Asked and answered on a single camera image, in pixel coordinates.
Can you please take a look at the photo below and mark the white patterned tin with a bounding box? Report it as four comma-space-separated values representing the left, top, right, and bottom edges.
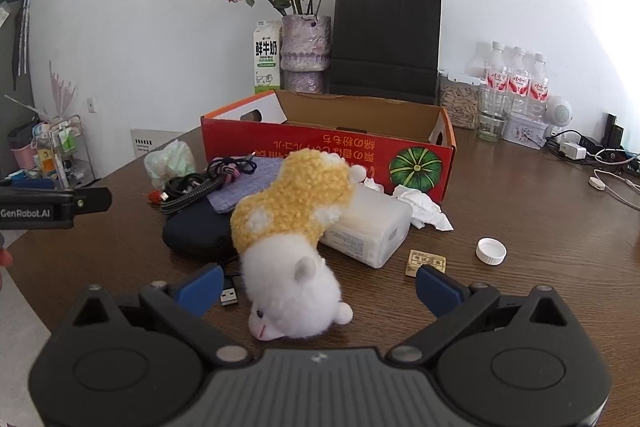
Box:
502, 113, 547, 150

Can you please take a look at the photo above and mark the pale green plastic bag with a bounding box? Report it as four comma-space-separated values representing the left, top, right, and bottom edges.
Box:
143, 140, 196, 190

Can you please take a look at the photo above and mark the seed filled clear container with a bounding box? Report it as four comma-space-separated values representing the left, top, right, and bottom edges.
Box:
438, 72, 483, 129

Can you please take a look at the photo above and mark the white round speaker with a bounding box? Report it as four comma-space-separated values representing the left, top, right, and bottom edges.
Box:
544, 95, 573, 128

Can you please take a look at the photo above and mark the red fabric rose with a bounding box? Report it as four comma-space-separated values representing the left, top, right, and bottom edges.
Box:
148, 191, 163, 206

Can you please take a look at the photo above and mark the purple textured vase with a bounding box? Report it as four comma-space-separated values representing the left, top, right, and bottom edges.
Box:
280, 15, 331, 94

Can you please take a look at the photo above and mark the black usb plug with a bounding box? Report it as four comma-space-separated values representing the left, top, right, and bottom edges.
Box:
219, 277, 239, 307

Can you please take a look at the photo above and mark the wire storage rack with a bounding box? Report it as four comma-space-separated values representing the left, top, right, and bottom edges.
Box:
8, 114, 99, 191

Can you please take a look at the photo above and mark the water bottle pack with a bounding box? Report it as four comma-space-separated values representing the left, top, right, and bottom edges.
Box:
464, 41, 548, 120

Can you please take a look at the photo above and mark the black paper shopping bag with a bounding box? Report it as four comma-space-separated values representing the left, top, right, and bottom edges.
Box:
329, 0, 442, 105

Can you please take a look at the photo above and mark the yellow white plush toy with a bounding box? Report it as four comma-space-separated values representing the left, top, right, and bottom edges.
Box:
231, 148, 367, 341

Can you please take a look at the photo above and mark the green white milk carton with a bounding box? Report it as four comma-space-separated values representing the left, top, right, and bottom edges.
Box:
253, 20, 282, 94

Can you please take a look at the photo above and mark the crumpled white tissue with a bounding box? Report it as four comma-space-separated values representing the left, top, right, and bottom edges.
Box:
393, 185, 454, 232

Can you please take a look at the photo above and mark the black braided cable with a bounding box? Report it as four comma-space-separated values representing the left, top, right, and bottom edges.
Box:
158, 154, 260, 216

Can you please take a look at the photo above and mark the white wall panel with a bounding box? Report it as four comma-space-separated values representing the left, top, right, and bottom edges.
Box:
130, 129, 181, 158

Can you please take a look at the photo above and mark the purple woven pouch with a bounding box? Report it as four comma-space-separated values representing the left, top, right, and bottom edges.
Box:
206, 157, 283, 213

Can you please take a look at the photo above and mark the clear glass cup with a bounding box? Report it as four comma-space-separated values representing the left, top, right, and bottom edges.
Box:
476, 84, 511, 142

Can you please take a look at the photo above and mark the white bottle cap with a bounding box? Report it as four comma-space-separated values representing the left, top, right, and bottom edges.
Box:
475, 237, 508, 265

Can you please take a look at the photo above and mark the white wet wipes pack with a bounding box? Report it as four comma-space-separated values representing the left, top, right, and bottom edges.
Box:
320, 184, 412, 269

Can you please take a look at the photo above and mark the person left hand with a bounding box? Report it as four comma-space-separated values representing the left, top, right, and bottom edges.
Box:
0, 234, 13, 269

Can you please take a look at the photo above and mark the white charger with cables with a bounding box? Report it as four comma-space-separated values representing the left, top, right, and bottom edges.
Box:
544, 130, 639, 211

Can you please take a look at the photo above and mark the black power strip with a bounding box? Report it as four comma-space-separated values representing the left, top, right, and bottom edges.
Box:
601, 114, 624, 150

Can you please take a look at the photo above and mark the dark navy zip case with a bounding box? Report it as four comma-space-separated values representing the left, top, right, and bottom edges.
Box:
162, 200, 238, 265

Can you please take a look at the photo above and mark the red cardboard box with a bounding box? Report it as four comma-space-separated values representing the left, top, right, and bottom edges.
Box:
201, 90, 457, 202

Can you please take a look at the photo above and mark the small gold packet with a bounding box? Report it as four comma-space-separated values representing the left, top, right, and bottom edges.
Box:
405, 249, 446, 277

